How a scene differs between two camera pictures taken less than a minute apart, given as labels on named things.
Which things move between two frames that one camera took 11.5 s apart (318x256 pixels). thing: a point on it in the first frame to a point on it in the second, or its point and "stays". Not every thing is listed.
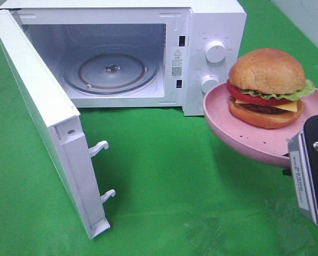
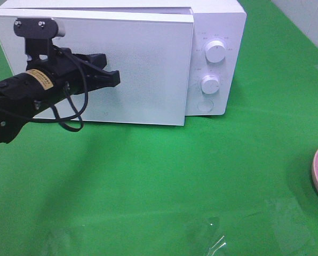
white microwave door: x=58 y=121 to x=152 y=53
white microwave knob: x=215 y=51 stays
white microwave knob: x=209 y=82 stays
